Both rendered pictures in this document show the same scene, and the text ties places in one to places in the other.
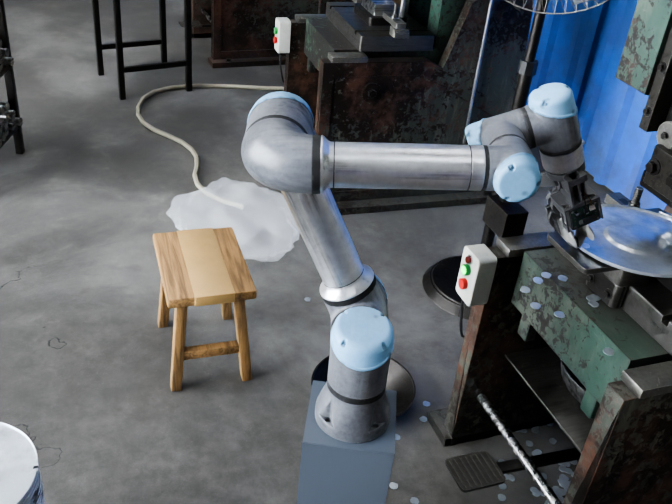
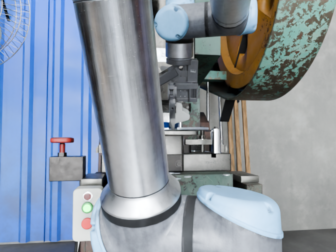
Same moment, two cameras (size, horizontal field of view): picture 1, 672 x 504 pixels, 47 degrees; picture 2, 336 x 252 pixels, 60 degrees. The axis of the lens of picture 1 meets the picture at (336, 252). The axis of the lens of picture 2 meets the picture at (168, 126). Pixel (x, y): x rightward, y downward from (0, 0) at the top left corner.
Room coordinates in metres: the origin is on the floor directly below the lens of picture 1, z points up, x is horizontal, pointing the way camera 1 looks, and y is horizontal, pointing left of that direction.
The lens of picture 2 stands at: (1.12, 0.37, 0.75)
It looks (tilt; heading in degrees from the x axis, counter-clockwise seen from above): 3 degrees up; 285
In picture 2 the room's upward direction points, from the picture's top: straight up
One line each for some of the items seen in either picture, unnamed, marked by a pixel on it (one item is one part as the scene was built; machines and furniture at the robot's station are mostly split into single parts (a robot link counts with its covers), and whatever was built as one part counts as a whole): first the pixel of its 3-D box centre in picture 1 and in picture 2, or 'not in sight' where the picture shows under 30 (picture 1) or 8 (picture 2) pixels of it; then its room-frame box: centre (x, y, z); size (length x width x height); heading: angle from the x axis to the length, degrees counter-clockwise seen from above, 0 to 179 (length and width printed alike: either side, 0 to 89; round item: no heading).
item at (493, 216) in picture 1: (500, 234); (68, 185); (1.63, -0.40, 0.62); 0.10 x 0.06 x 0.20; 23
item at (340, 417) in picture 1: (354, 397); not in sight; (1.13, -0.07, 0.50); 0.15 x 0.15 x 0.10
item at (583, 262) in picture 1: (607, 269); (169, 150); (1.36, -0.57, 0.72); 0.25 x 0.14 x 0.14; 113
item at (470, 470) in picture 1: (555, 457); not in sight; (1.38, -0.60, 0.14); 0.59 x 0.10 x 0.05; 113
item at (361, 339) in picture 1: (360, 349); (233, 235); (1.14, -0.07, 0.62); 0.13 x 0.12 x 0.14; 3
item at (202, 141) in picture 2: not in sight; (204, 139); (1.27, -0.79, 0.76); 0.17 x 0.06 x 0.10; 23
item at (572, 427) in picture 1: (622, 398); not in sight; (1.43, -0.74, 0.31); 0.43 x 0.42 x 0.01; 23
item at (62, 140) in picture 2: not in sight; (62, 150); (1.64, -0.39, 0.72); 0.07 x 0.06 x 0.08; 113
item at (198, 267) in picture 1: (202, 307); not in sight; (1.80, 0.37, 0.16); 0.34 x 0.24 x 0.34; 21
